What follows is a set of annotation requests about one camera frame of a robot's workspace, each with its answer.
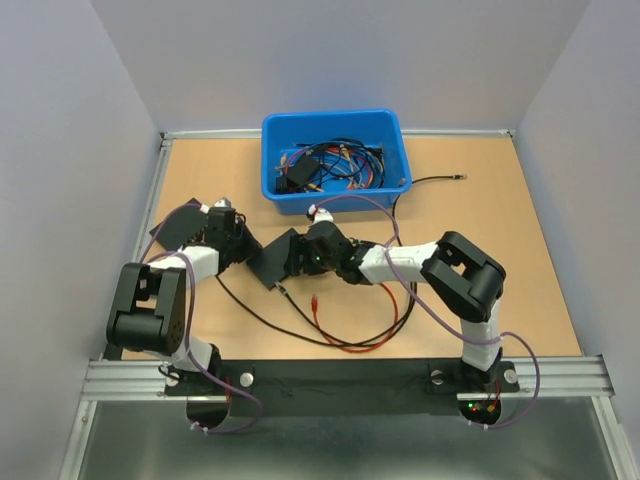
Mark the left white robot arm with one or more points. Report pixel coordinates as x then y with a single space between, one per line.
153 305

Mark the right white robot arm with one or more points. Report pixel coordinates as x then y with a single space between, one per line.
468 281

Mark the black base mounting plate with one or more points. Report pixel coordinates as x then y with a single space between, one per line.
363 386

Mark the front aluminium frame rail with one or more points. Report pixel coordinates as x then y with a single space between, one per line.
139 380

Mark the aluminium table edge rail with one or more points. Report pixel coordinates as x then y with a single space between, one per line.
155 186

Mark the black network switch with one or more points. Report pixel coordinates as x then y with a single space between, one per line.
278 260
181 226

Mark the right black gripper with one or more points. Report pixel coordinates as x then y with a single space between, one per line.
301 244

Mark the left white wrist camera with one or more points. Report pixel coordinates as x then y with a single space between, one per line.
223 202

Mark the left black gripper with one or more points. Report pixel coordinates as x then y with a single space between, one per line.
252 246

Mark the black power adapter in bin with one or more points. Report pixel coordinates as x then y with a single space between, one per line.
297 176

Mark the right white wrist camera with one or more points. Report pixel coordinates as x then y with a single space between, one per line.
317 214

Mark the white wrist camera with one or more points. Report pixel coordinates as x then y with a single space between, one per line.
223 202
317 214

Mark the blue plastic bin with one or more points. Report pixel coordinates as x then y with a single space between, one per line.
361 154

